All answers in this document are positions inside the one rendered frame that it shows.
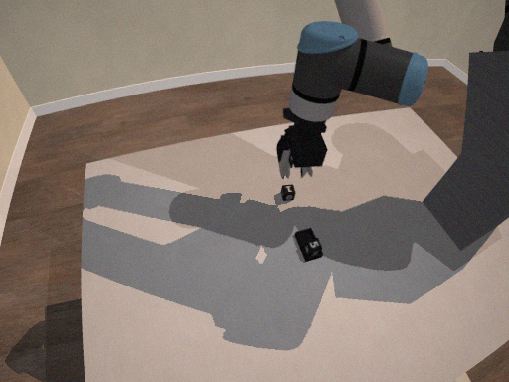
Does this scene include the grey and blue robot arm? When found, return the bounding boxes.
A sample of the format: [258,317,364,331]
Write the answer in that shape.
[283,0,428,124]

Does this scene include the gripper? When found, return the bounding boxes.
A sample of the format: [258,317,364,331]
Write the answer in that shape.
[276,113,328,179]

